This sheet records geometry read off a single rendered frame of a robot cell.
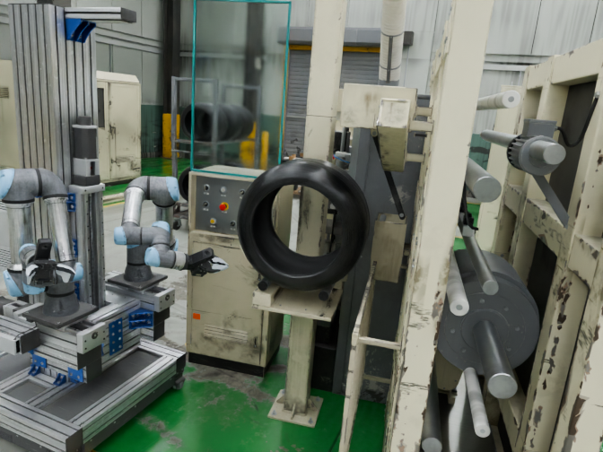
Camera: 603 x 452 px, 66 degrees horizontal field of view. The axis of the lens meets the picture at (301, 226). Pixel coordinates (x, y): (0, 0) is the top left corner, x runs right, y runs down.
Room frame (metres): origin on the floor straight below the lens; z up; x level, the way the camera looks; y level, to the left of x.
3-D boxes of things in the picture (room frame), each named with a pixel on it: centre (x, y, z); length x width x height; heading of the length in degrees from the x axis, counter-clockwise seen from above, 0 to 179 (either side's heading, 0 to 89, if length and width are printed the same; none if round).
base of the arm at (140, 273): (2.40, 0.87, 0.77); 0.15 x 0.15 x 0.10
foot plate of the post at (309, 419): (2.36, -0.06, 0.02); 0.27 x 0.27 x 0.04; 78
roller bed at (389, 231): (2.24, -0.44, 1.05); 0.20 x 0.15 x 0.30; 168
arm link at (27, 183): (1.85, 1.15, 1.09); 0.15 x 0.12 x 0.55; 132
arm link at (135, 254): (2.40, 0.86, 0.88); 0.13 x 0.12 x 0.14; 106
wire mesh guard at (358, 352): (1.81, -0.29, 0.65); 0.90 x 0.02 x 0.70; 168
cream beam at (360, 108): (1.92, -0.28, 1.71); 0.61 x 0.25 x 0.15; 168
